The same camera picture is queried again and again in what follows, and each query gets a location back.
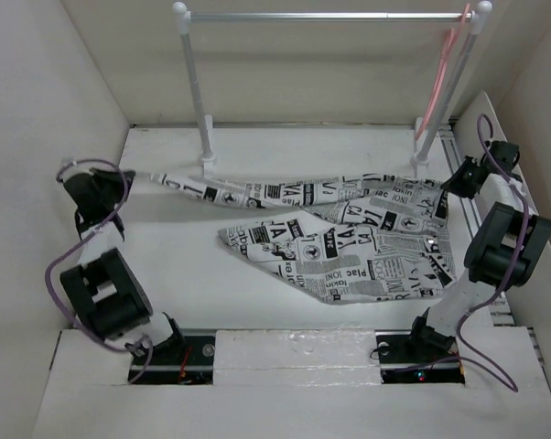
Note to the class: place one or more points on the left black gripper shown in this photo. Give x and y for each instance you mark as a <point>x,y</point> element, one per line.
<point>113,177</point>

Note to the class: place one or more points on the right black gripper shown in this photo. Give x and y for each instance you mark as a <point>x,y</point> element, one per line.
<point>455,184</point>

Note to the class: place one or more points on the newspaper print trousers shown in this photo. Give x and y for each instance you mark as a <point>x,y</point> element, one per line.
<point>386,239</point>

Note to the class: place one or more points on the pink clothes hanger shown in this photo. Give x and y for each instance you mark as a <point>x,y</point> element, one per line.
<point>449,42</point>

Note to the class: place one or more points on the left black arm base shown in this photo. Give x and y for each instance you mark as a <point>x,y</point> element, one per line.
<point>193,365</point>

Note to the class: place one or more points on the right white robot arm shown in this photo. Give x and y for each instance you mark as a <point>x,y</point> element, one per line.
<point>528,236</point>

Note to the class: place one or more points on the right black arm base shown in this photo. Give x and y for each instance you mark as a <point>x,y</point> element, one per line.
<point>402,362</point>

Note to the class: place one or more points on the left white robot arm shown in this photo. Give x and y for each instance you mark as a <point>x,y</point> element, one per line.
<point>103,291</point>

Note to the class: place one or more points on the white foam block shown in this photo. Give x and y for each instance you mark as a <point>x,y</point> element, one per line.
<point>297,358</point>

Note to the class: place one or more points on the aluminium side rail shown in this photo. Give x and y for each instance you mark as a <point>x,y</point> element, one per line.
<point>488,260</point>

